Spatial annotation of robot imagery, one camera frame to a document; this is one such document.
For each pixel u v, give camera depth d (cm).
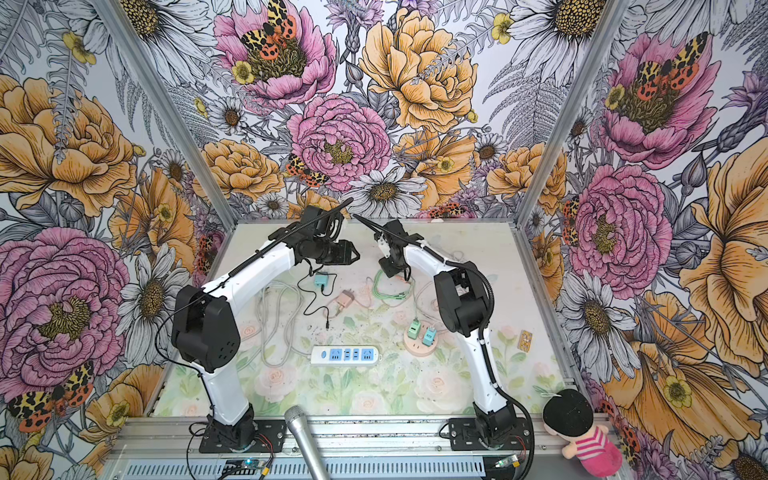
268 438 73
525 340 89
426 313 96
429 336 84
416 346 87
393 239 78
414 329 85
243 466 71
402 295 99
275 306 100
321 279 104
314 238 71
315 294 100
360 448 73
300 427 73
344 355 85
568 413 70
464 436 74
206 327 48
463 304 61
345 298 99
